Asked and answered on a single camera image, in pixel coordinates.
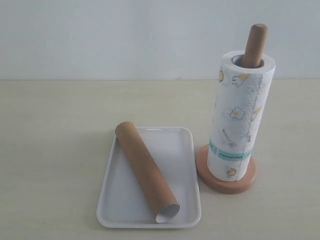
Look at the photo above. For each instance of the white rectangular plastic tray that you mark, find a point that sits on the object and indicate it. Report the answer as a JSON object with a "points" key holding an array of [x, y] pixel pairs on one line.
{"points": [[121, 202]]}

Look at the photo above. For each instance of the printed white paper towel roll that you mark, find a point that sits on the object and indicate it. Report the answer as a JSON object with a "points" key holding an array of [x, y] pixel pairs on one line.
{"points": [[240, 100]]}

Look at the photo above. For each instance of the brown cardboard tube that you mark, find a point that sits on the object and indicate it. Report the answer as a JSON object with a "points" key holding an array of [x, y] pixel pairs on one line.
{"points": [[156, 191]]}

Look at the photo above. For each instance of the wooden paper towel holder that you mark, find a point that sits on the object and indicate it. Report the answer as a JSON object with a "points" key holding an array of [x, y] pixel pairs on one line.
{"points": [[253, 53]]}

